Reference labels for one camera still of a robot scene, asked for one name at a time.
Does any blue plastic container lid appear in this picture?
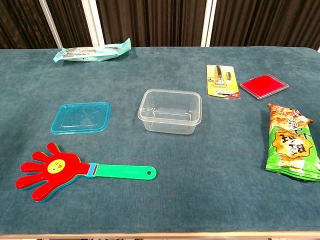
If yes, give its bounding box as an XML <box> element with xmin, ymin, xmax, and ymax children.
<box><xmin>50</xmin><ymin>101</ymin><xmax>111</xmax><ymax>136</ymax></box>

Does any clear plastic container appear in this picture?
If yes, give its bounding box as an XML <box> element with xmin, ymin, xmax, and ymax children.
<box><xmin>137</xmin><ymin>88</ymin><xmax>203</xmax><ymax>136</ymax></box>

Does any teal velvet table cloth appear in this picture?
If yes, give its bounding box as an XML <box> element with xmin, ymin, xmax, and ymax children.
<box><xmin>0</xmin><ymin>46</ymin><xmax>320</xmax><ymax>236</ymax></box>

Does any yellow razor blister pack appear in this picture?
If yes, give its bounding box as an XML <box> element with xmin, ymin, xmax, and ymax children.
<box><xmin>206</xmin><ymin>64</ymin><xmax>242</xmax><ymax>100</ymax></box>

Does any dark pleated curtain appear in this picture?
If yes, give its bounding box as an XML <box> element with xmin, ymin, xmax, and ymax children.
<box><xmin>0</xmin><ymin>0</ymin><xmax>320</xmax><ymax>50</ymax></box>

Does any teal snack packet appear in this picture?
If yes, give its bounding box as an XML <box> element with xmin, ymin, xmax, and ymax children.
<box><xmin>53</xmin><ymin>37</ymin><xmax>132</xmax><ymax>63</ymax></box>

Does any red ink pad clear case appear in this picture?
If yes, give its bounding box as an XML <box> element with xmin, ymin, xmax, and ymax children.
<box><xmin>239</xmin><ymin>73</ymin><xmax>290</xmax><ymax>101</ymax></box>

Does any red hand clapper toy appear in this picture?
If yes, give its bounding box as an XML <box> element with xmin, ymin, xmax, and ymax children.
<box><xmin>14</xmin><ymin>142</ymin><xmax>158</xmax><ymax>203</ymax></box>

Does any green orange snack bag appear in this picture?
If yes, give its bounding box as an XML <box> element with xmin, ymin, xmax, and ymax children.
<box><xmin>264</xmin><ymin>102</ymin><xmax>320</xmax><ymax>183</ymax></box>

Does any white frame post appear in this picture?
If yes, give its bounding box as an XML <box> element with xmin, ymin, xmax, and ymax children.
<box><xmin>200</xmin><ymin>0</ymin><xmax>218</xmax><ymax>48</ymax></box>
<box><xmin>81</xmin><ymin>0</ymin><xmax>106</xmax><ymax>48</ymax></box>
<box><xmin>38</xmin><ymin>0</ymin><xmax>63</xmax><ymax>49</ymax></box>

